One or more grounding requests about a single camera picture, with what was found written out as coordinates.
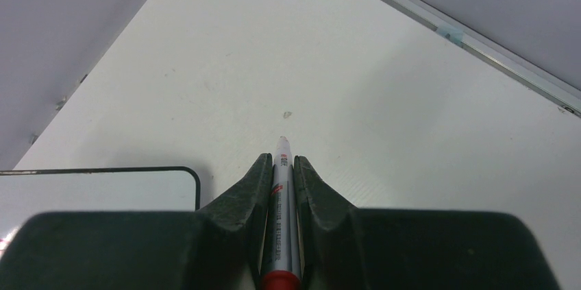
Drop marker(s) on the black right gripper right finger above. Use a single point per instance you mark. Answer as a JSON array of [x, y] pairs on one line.
[[347, 247]]

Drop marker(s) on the aluminium table frame rail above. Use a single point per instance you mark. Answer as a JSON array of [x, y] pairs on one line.
[[509, 63]]

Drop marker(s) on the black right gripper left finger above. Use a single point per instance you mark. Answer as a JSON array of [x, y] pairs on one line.
[[215, 247]]

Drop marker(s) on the white whiteboard black frame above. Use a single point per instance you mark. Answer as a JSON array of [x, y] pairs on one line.
[[25, 193]]

